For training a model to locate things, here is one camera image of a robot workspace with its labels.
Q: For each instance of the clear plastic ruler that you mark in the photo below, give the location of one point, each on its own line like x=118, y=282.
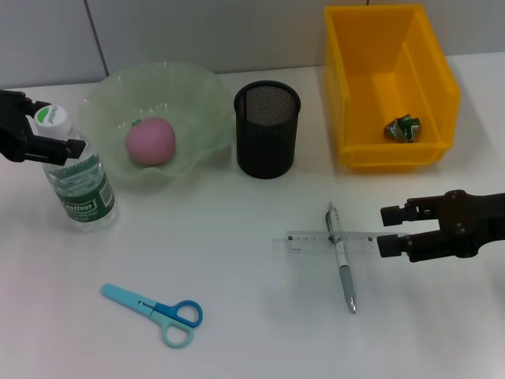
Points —
x=304, y=245

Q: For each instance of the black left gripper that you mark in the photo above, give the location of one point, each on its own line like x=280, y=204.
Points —
x=12, y=130

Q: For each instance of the yellow plastic bin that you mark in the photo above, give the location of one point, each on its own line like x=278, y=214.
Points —
x=371, y=98

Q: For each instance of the translucent green fruit plate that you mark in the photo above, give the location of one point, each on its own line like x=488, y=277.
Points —
x=197, y=118

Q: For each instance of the blue teal scissors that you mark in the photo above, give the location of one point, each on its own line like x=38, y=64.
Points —
x=173, y=316

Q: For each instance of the green plastic wrapper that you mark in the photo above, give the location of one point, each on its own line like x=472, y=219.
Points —
x=402, y=128

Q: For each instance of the clear green-label water bottle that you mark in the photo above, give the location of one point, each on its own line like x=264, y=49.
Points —
x=84, y=189

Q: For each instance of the black mesh pen holder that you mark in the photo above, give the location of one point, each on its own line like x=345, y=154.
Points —
x=266, y=142

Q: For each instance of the pink peach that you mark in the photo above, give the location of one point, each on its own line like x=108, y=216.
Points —
x=150, y=140

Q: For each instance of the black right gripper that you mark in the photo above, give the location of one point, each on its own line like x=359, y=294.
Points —
x=473, y=225

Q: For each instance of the grey white ballpoint pen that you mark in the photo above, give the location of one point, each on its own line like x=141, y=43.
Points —
x=343, y=268

